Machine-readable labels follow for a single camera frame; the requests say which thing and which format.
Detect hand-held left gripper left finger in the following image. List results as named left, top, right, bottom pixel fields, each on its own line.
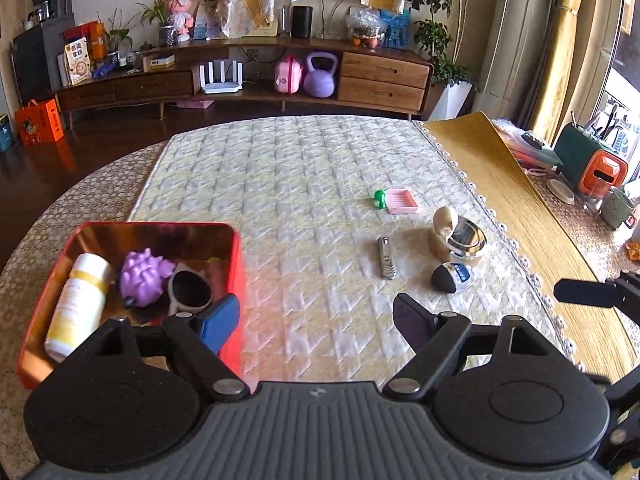
left=75, top=294, right=251, bottom=401

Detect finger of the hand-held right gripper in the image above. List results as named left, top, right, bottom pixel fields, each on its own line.
left=554, top=271, right=640, bottom=328

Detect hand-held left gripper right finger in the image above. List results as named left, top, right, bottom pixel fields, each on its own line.
left=382, top=292, right=551, bottom=393

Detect white sunglasses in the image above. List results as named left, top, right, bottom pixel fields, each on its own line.
left=167, top=262, right=216, bottom=318

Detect black white computer mouse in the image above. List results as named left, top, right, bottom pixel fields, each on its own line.
left=431, top=261, right=473, bottom=295

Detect metal nail clipper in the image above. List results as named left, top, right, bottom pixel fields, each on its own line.
left=377, top=236, right=398, bottom=280

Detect purple spiky ball toy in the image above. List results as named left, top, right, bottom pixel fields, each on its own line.
left=119, top=248, right=177, bottom=308

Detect round metal tin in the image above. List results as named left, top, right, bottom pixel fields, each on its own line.
left=429, top=219, right=487, bottom=268

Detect cream egg-shaped toy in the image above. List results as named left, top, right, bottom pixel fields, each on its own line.
left=432, top=206, right=458, bottom=241

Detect red tin box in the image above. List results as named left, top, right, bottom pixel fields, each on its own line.
left=16, top=221, right=246, bottom=391

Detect pink comb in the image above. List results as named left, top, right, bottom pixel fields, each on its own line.
left=386, top=188, right=418, bottom=215

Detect white yellow bottle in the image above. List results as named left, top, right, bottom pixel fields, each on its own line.
left=44, top=253, right=117, bottom=363

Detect green mug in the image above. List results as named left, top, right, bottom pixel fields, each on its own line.
left=600, top=187, right=638, bottom=231

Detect glass cup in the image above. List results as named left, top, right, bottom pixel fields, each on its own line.
left=582, top=182, right=608, bottom=213

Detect white round lid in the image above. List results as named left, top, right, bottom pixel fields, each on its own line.
left=546, top=177, right=577, bottom=205

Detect yellow wood-pattern mat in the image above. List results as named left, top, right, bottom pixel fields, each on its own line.
left=422, top=111, right=640, bottom=386

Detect green orange utensil holder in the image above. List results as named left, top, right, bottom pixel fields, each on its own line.
left=554, top=122, right=630, bottom=196

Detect pile of plastic folders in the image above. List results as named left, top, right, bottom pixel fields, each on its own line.
left=492, top=117, right=563, bottom=171

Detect quilted cream table mat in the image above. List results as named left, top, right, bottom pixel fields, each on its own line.
left=127, top=115, right=586, bottom=396

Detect white router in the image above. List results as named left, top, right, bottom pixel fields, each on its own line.
left=200, top=60, right=244, bottom=95

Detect wooden tv cabinet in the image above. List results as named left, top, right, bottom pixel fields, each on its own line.
left=54, top=36, right=435, bottom=121

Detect yellow curtain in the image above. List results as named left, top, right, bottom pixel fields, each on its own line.
left=530, top=0, right=606, bottom=146

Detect pink toy case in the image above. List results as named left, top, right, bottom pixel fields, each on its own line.
left=274, top=56, right=304, bottom=95

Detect purple kettlebell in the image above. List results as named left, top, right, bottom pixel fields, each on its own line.
left=303, top=51, right=337, bottom=98

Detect orange gift bag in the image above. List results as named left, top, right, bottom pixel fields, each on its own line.
left=15, top=99, right=65, bottom=146

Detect yellow white box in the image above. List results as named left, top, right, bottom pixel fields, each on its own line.
left=142, top=52, right=176, bottom=73

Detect white tower air conditioner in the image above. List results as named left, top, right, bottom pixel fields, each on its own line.
left=475, top=0, right=556, bottom=111

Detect blue toy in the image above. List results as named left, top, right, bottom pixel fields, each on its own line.
left=92, top=57, right=121, bottom=81

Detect potted tree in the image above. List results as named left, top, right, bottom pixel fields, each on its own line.
left=407, top=0, right=501, bottom=121

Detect blue picture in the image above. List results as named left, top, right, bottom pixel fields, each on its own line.
left=380, top=8, right=412, bottom=49

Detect potted orchid plant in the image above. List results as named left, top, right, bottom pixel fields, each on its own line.
left=137, top=0, right=176, bottom=48

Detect cereal box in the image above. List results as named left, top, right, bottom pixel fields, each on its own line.
left=65, top=36, right=94, bottom=86

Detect bag of fruit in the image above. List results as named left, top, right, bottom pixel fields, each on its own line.
left=346, top=7, right=386, bottom=50

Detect small potted plant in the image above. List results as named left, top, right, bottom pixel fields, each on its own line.
left=97, top=7, right=136, bottom=66

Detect black speaker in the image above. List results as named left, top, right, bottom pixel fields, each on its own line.
left=291, top=5, right=314, bottom=39

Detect pink doll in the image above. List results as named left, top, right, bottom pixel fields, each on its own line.
left=165, top=0, right=196, bottom=43

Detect red gift bags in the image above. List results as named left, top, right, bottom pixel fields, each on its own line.
left=62, top=20, right=108, bottom=61

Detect black mini fridge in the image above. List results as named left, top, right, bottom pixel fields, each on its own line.
left=12, top=12, right=76, bottom=106

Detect black coffee machine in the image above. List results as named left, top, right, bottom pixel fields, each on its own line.
left=25, top=0, right=73, bottom=26

